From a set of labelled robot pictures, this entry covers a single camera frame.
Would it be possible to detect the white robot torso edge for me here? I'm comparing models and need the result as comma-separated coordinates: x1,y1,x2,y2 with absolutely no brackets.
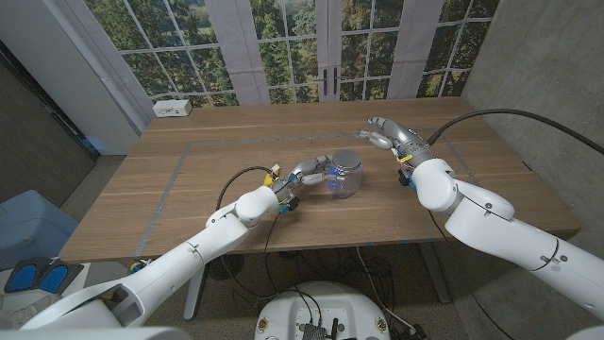
0,326,193,340

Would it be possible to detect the black floor cable tangle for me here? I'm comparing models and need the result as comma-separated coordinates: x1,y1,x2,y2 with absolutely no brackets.
263,245,395,303

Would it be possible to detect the black and blue foot pedal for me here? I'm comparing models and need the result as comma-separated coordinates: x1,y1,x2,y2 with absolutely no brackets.
3,257,85,295

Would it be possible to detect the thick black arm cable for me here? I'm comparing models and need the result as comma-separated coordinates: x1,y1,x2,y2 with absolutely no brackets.
427,108,604,156
215,165,275,299

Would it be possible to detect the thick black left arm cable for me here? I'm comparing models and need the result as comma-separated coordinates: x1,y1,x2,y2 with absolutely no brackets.
215,165,275,299

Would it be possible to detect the thin black left wrist cable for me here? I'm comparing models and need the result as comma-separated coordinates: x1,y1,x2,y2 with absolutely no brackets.
262,211,285,294

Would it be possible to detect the black round floor fan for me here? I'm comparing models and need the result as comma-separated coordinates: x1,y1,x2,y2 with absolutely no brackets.
207,257,245,281

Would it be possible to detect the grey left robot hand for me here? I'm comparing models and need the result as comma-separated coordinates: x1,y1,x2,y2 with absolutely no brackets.
271,154,344,202

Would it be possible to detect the white floor cable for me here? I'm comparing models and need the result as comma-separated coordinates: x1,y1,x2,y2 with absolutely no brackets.
354,246,419,334

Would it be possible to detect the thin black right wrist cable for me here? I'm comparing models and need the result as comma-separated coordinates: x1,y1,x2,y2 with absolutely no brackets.
427,210,516,340

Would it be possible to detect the white power outlet box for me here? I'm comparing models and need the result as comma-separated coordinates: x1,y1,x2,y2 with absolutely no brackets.
152,98,193,118

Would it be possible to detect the clear plastic jar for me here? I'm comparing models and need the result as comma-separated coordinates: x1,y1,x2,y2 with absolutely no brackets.
329,162,364,199

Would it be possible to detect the white table leg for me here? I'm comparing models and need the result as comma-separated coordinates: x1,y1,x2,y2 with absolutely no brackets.
182,268,207,322

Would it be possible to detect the blue grey storage bin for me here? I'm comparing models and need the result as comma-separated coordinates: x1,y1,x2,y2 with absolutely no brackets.
0,189,80,273

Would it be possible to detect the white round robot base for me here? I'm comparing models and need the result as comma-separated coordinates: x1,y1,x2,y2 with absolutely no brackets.
253,280,392,340

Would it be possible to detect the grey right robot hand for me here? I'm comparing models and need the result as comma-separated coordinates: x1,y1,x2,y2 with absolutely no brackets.
357,116,438,167

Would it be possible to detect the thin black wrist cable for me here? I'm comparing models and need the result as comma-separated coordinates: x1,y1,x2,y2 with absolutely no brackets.
262,211,285,294
427,210,516,340

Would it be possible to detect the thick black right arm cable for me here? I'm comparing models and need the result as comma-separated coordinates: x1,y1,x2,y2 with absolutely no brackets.
427,108,604,156

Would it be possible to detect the grey table leg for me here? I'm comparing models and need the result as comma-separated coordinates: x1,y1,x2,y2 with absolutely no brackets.
417,241,454,305

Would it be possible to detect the printed window backdrop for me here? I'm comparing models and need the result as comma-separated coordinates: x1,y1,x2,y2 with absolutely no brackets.
84,0,501,108

